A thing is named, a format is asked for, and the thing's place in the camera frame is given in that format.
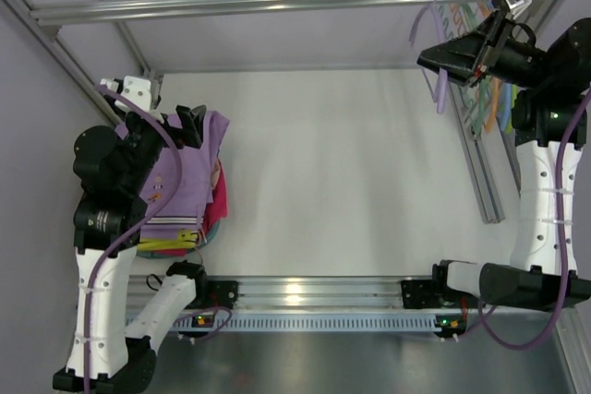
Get magenta cloth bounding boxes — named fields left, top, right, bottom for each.
left=138, top=166, right=230, bottom=258

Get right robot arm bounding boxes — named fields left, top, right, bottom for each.
left=418, top=11, right=590, bottom=312

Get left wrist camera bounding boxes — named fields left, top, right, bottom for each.
left=98, top=76, right=160, bottom=119

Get slotted cable duct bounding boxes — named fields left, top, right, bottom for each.
left=169, top=312, right=463, bottom=334

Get pink cloth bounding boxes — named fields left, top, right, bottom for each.
left=211, top=158, right=223, bottom=193

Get orange clothes hanger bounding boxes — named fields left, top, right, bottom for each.
left=468, top=1, right=497, bottom=138

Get yellow trousers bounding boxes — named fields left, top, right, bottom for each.
left=138, top=229, right=201, bottom=252

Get aluminium hanging rail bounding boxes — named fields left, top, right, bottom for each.
left=29, top=0, right=479, bottom=27

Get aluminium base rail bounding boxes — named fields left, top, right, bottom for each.
left=124, top=274, right=569, bottom=316

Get purple clothes hanger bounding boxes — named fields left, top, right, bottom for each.
left=408, top=0, right=448, bottom=114

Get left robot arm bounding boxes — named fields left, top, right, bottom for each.
left=52, top=88, right=207, bottom=393

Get purple trousers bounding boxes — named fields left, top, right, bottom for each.
left=140, top=111, right=230, bottom=242

